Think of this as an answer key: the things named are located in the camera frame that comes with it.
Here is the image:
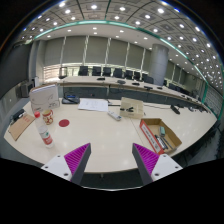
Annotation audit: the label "open cardboard box red side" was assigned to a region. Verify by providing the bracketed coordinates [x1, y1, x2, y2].
[139, 117, 183, 155]

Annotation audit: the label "brown kraft paper envelope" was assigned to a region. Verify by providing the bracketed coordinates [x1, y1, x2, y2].
[7, 113, 36, 141]

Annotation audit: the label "small black desk device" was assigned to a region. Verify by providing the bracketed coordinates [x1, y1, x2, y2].
[170, 104, 181, 116]

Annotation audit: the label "white copy paper box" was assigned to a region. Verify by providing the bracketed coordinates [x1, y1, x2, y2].
[29, 84, 61, 114]

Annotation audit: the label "round ceiling lights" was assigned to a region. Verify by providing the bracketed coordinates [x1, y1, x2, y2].
[19, 1, 224, 84]

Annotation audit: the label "flat round red coaster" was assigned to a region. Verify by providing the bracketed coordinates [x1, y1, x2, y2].
[58, 118, 71, 128]

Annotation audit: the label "clear red-capped water bottle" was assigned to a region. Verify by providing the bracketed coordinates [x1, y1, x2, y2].
[33, 110, 55, 149]

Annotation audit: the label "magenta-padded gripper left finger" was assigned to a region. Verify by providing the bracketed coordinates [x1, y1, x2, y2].
[40, 142, 92, 186]

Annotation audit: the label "small beige cardboard box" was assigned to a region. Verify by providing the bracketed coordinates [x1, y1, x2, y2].
[119, 96, 145, 120]

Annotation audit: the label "long curved conference desk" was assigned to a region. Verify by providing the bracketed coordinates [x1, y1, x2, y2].
[44, 75, 214, 113]

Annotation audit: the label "white printed paper sheets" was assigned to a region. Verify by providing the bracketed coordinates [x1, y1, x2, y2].
[77, 97, 109, 113]

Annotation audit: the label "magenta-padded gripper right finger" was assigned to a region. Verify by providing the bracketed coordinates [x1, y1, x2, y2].
[131, 142, 184, 186]

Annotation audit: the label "white power strip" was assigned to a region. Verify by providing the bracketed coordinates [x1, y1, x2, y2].
[106, 110, 123, 122]

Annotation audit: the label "grey box monitor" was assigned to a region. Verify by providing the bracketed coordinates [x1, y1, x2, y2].
[19, 80, 35, 98]

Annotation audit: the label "black power adapter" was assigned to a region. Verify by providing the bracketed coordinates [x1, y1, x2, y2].
[10, 108, 26, 122]

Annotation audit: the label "red floral ceramic mug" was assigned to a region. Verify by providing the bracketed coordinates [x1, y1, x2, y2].
[41, 109, 55, 126]

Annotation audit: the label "row of black office chairs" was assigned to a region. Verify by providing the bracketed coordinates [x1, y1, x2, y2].
[58, 65, 201, 98]

